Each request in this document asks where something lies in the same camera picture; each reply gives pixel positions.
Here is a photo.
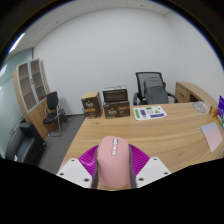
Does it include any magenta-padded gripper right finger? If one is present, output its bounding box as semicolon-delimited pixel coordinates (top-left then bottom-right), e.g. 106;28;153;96
128;143;172;188

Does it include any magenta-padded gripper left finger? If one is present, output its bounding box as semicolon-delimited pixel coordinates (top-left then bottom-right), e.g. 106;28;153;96
56;144;100;190

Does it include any pink computer mouse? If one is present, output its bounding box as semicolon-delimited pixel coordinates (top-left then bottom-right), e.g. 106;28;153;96
95;135;132;188

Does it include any pink and blue mouse pad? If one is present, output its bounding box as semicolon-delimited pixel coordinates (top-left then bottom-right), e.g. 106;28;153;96
200;121;224;154

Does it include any white leaflet with coloured print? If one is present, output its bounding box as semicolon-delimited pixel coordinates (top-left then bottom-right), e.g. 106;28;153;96
132;104;168;121

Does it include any black leather sofa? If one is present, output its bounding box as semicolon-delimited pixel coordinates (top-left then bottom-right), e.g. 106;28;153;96
4;122;47;167

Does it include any tall brown cardboard box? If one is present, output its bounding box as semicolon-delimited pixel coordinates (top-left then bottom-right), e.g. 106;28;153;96
80;91;103;119

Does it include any wide brown cardboard box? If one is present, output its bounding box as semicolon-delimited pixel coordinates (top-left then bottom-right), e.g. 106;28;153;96
103;100;131;120

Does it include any wooden shelf cabinet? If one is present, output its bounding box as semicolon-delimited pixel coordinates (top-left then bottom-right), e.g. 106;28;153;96
13;58;51;139

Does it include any black visitor chair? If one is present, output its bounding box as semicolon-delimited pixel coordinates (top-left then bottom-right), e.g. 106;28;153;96
42;91;69;137

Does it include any grey backpack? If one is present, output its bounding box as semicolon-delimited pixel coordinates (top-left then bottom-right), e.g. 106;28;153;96
143;77;169;105

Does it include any black cardboard box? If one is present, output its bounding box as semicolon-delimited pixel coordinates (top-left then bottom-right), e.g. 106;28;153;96
102;85;129;103

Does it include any orange box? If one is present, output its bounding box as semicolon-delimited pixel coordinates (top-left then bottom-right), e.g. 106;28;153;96
209;104;219;118

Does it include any wooden side desk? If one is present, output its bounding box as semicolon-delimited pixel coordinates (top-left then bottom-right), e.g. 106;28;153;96
174;81;218;108

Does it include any black mesh office chair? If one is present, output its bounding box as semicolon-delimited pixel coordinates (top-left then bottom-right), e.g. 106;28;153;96
133;71;179;106

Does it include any purple pouch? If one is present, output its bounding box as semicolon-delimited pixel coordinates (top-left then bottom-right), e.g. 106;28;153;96
217;95;224;120

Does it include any ceiling light panel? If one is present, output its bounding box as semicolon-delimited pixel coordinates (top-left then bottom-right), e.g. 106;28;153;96
8;32;26;54

